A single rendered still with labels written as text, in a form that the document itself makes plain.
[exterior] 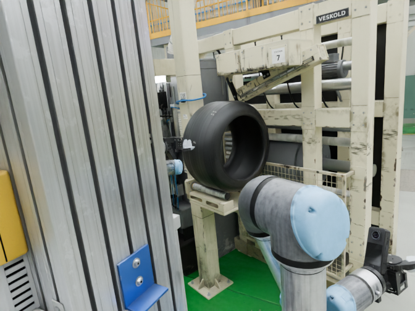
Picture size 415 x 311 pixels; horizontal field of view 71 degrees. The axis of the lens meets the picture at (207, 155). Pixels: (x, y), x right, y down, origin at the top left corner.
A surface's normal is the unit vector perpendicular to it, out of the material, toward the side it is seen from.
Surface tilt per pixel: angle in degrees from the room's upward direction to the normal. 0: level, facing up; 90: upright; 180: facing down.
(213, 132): 68
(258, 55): 90
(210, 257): 90
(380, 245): 63
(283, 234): 93
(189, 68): 90
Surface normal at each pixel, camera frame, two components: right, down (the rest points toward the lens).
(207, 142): -0.13, 0.01
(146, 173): 0.85, 0.04
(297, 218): -0.78, -0.22
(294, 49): 0.64, 0.11
